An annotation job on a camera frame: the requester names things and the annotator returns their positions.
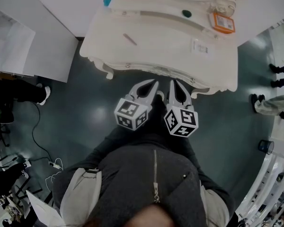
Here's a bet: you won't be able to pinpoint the person's black trouser legs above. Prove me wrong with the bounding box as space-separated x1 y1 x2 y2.
151 90 171 137

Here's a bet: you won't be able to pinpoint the black mesh bin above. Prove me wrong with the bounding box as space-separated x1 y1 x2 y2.
258 140 275 156

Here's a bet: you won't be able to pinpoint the pink pen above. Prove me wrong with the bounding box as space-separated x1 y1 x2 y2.
122 33 138 46

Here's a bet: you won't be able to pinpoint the white dressing table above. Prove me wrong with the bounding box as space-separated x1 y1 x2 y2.
79 0 251 96

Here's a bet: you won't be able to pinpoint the person's dark grey zip jacket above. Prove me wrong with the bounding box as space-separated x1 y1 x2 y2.
52 124 237 227

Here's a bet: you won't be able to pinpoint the white blister pack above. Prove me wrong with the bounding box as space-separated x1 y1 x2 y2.
191 38 215 59

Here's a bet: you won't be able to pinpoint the black floor cable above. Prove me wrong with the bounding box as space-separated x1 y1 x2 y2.
32 102 53 162

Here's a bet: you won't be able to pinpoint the person's right forearm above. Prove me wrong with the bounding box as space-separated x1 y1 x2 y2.
160 132 201 166

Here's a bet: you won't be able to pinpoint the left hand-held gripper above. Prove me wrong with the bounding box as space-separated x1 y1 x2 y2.
114 79 160 131

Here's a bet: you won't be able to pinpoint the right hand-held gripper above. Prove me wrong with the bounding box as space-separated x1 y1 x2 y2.
164 79 199 138

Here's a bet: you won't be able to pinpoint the person's left forearm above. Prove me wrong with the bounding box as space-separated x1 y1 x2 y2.
92 124 139 162

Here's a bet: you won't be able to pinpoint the orange and white cardboard box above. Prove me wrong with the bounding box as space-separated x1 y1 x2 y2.
208 12 236 35

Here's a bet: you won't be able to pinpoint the beige backpack strap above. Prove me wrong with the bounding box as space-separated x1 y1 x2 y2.
60 168 103 227
200 185 231 227

